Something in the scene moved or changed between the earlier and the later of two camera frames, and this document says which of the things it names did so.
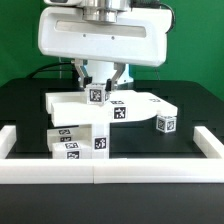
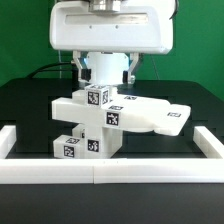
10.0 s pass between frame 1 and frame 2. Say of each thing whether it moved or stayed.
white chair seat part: moved
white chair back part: moved
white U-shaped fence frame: stayed
